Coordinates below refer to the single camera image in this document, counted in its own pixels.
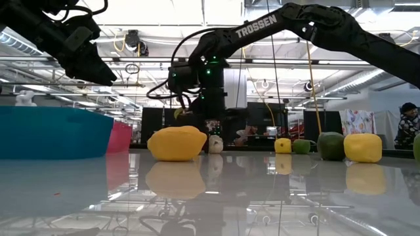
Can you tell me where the ceiling cable reel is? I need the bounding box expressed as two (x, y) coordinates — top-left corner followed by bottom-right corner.
(124, 29), (150, 57)

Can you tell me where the overhead light rail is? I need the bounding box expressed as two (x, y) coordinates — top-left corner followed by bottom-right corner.
(0, 56), (420, 70)

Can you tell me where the white garlic bulb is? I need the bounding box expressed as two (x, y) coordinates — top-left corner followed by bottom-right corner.
(208, 134), (224, 155)

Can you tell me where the pink basket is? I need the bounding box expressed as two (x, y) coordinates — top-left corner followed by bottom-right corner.
(106, 121), (134, 154)

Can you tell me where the thick yellow cable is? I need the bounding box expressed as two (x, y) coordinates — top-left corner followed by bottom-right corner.
(304, 41), (324, 135)

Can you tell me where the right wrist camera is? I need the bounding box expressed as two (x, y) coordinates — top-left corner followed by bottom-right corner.
(167, 62), (198, 96)

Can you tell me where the green pepper toy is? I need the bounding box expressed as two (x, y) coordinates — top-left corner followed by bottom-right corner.
(316, 131), (347, 162)

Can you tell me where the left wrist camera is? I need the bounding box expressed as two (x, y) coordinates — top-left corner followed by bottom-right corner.
(67, 26), (95, 50)

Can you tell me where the blue basket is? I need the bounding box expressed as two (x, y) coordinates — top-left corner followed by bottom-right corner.
(0, 105), (115, 161)

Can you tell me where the white pillar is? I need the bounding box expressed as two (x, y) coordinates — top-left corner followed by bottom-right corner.
(226, 68), (248, 109)

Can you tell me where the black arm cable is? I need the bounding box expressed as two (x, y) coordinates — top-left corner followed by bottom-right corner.
(146, 28), (230, 109)

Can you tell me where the thin yellow cable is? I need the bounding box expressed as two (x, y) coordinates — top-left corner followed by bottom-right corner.
(241, 47), (277, 147)

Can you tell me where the taut black cable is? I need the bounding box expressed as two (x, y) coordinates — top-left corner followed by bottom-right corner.
(270, 35), (280, 109)

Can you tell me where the floral cloth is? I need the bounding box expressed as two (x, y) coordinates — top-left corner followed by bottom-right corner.
(339, 109), (377, 136)
(205, 119), (221, 135)

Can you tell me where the large yellow-orange lemon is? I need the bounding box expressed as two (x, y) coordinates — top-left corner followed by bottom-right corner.
(146, 125), (208, 163)

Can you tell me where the red equipment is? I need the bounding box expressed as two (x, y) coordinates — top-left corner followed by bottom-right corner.
(288, 123), (305, 147)

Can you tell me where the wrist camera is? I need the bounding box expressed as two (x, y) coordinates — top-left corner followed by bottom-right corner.
(167, 62), (198, 96)
(67, 26), (95, 50)

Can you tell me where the white cloth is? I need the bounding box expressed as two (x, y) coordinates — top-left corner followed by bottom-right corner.
(373, 110), (400, 142)

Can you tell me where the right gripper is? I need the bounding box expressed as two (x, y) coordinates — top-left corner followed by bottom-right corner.
(186, 58), (236, 145)

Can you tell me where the white lumpy object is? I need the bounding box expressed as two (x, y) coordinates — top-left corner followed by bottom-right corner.
(14, 90), (37, 107)

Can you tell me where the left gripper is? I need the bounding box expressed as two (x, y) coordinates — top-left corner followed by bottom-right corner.
(49, 16), (118, 87)

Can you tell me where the yellow lemon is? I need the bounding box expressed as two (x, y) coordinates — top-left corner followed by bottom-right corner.
(274, 137), (293, 155)
(343, 132), (383, 164)

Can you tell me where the green lime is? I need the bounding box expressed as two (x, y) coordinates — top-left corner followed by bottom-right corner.
(413, 132), (420, 163)
(291, 138), (312, 155)

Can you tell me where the black partition panel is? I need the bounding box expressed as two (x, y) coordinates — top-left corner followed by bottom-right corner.
(140, 107), (175, 145)
(245, 102), (289, 147)
(303, 110), (344, 138)

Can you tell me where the silver ventilation duct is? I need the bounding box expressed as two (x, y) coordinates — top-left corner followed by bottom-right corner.
(327, 69), (394, 96)

